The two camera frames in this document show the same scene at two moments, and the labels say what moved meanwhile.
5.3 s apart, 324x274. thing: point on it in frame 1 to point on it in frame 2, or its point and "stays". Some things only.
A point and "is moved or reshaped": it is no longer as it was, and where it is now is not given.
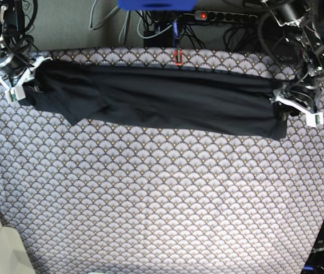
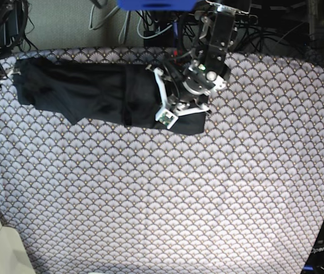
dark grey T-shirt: [215, 102] is moved or reshaped
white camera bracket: [314, 119] to [164, 115]
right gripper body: [295, 97] to [192, 87]
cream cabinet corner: [2, 250] stays
